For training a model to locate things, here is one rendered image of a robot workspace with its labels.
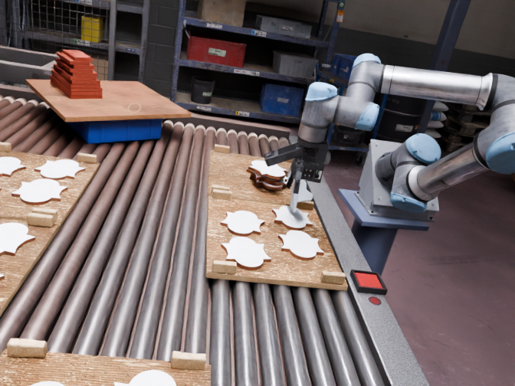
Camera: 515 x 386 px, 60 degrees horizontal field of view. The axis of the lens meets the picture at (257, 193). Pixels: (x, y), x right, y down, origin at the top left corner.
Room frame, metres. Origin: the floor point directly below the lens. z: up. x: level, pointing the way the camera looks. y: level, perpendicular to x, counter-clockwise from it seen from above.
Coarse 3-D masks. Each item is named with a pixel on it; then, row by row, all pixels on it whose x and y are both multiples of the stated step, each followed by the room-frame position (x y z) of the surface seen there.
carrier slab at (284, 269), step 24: (216, 216) 1.15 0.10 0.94; (264, 216) 1.21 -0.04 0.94; (312, 216) 1.28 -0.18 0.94; (216, 240) 1.02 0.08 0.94; (264, 240) 1.07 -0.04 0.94; (264, 264) 0.95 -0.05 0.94; (288, 264) 0.97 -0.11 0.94; (312, 264) 1.00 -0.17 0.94; (336, 264) 1.02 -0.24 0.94; (336, 288) 0.93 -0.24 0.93
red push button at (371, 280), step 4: (356, 276) 0.99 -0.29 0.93; (360, 276) 0.99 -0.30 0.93; (364, 276) 1.00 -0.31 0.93; (368, 276) 1.00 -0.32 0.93; (372, 276) 1.00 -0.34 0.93; (376, 276) 1.01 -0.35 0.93; (360, 280) 0.98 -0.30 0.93; (364, 280) 0.98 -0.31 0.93; (368, 280) 0.98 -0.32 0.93; (372, 280) 0.99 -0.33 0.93; (376, 280) 0.99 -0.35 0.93; (360, 284) 0.96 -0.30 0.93; (364, 284) 0.96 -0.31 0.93; (368, 284) 0.97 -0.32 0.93; (372, 284) 0.97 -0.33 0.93; (376, 284) 0.97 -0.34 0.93; (380, 284) 0.98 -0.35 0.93
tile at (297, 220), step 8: (280, 208) 1.26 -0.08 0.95; (288, 208) 1.27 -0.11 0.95; (296, 208) 1.28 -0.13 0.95; (280, 216) 1.21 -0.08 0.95; (288, 216) 1.22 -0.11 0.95; (296, 216) 1.23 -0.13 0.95; (304, 216) 1.24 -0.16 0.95; (288, 224) 1.17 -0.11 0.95; (296, 224) 1.18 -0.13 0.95; (304, 224) 1.19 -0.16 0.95; (312, 224) 1.20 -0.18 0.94
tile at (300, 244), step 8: (288, 232) 1.12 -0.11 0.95; (296, 232) 1.13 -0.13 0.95; (288, 240) 1.07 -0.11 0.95; (296, 240) 1.08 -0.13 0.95; (304, 240) 1.09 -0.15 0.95; (312, 240) 1.10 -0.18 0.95; (288, 248) 1.03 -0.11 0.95; (296, 248) 1.04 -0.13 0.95; (304, 248) 1.05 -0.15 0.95; (312, 248) 1.06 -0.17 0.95; (296, 256) 1.01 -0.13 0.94; (304, 256) 1.01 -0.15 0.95; (312, 256) 1.02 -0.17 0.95
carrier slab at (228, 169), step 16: (224, 160) 1.61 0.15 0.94; (240, 160) 1.64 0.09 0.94; (256, 160) 1.67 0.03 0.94; (208, 176) 1.43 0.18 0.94; (224, 176) 1.45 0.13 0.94; (240, 176) 1.48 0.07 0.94; (208, 192) 1.30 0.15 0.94; (240, 192) 1.35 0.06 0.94; (256, 192) 1.37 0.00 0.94; (272, 192) 1.40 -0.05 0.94; (288, 192) 1.42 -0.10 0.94
